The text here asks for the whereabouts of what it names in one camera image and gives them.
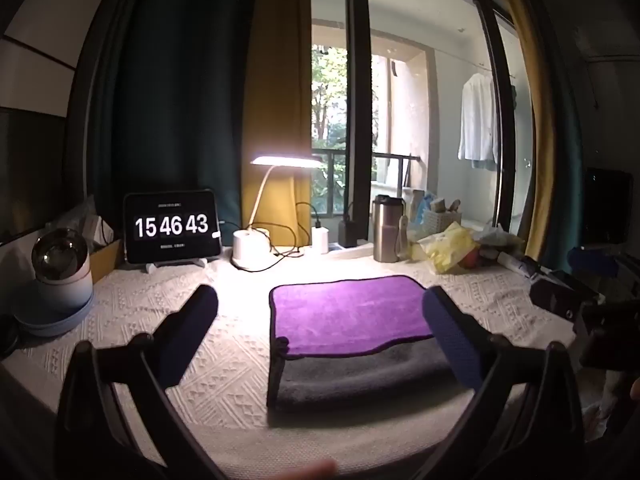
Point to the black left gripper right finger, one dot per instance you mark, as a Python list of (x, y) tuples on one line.
[(524, 420)]

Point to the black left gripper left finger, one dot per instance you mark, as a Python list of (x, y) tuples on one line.
[(95, 440)]

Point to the purple and grey towel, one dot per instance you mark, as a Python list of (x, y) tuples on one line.
[(345, 343)]

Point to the white tablet stand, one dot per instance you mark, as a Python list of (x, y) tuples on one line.
[(150, 268)]

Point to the yellow plastic bag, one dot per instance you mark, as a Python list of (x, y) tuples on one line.
[(445, 250)]

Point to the cardboard box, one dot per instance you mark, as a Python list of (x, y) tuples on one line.
[(106, 260)]

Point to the white woven basket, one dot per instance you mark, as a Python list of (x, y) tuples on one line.
[(436, 222)]

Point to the white shirt on hanger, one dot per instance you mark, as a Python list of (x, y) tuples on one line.
[(479, 140)]

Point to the tablet showing clock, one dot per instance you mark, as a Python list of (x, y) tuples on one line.
[(172, 226)]

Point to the stainless steel travel mug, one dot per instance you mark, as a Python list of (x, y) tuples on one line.
[(390, 241)]

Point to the white desk lamp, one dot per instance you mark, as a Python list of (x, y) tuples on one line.
[(271, 230)]

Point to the black power adapter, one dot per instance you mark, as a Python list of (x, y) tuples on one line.
[(347, 233)]

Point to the white charger block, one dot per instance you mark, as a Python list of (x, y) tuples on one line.
[(320, 240)]

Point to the right side yellow curtain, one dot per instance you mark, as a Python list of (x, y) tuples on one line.
[(540, 90)]

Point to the dark green curtain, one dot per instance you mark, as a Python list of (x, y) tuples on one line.
[(166, 104)]

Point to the mustard yellow curtain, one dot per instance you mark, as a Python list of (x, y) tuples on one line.
[(277, 89)]

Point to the black window frame post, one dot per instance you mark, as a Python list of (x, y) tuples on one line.
[(359, 120)]

